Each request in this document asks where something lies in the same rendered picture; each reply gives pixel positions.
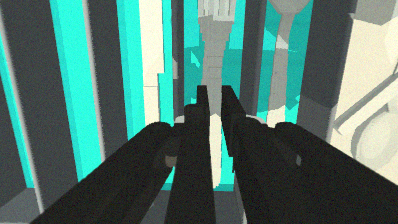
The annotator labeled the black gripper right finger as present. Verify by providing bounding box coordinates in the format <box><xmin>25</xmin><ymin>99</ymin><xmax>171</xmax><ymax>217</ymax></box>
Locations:
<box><xmin>221</xmin><ymin>85</ymin><xmax>398</xmax><ymax>224</ymax></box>

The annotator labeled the grey spoon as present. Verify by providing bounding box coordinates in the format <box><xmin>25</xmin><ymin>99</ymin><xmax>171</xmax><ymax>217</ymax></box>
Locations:
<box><xmin>266</xmin><ymin>0</ymin><xmax>311</xmax><ymax>128</ymax></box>
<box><xmin>356</xmin><ymin>94</ymin><xmax>398</xmax><ymax>171</ymax></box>

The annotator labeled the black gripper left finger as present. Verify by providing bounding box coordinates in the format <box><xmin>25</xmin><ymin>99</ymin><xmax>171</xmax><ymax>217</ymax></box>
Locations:
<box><xmin>29</xmin><ymin>85</ymin><xmax>216</xmax><ymax>224</ymax></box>

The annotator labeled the cream table knife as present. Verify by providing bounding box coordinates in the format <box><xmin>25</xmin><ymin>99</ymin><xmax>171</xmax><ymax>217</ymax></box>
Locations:
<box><xmin>334</xmin><ymin>72</ymin><xmax>398</xmax><ymax>136</ymax></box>
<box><xmin>139</xmin><ymin>0</ymin><xmax>164</xmax><ymax>126</ymax></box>

